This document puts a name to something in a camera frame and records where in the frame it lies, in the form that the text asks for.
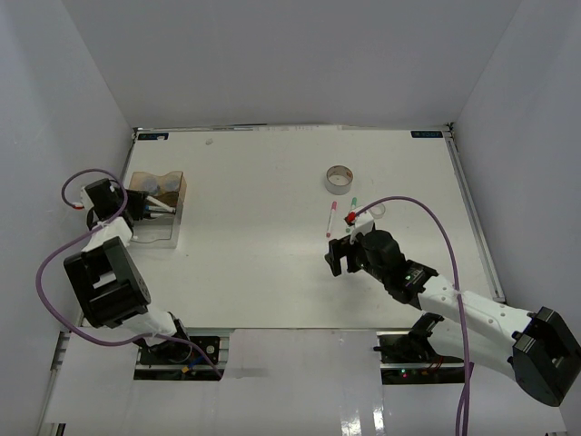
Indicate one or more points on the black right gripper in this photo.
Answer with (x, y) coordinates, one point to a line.
(339, 249)

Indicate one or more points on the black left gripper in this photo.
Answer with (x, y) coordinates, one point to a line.
(138, 199)

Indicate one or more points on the blue capped white marker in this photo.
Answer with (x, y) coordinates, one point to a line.
(152, 209)

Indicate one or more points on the clear jar of paper clips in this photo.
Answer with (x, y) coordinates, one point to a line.
(172, 184)

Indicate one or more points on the pink capped white marker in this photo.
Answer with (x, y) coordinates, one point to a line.
(333, 210)

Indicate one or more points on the green capped white marker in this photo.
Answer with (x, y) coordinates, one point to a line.
(353, 206)

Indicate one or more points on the red capped white marker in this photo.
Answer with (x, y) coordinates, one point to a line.
(153, 201)

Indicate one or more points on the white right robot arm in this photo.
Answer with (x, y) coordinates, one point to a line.
(536, 350)

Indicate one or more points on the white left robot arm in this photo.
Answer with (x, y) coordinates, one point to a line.
(106, 282)

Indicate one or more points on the clear brown organizer container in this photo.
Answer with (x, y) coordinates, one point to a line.
(161, 230)

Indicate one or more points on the small clear tape roll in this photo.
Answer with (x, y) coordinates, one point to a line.
(378, 210)

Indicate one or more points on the large white tape roll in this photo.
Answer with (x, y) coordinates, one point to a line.
(338, 179)

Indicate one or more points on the black label left corner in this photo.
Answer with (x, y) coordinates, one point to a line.
(152, 136)

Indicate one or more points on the black label corner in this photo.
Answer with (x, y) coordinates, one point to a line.
(426, 134)
(152, 136)

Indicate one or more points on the black label right corner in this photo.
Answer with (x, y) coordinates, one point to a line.
(426, 134)

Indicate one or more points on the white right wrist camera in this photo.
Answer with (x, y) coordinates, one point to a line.
(359, 223)

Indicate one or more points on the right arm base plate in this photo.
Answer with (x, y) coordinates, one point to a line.
(405, 360)

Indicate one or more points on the aluminium rail right edge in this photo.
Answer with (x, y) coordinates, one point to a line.
(493, 281)

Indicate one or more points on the aluminium rail edge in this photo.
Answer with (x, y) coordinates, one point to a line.
(59, 351)
(493, 281)

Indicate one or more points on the aluminium rail left edge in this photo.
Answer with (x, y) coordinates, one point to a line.
(59, 351)

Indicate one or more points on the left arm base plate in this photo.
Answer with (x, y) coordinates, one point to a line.
(190, 366)

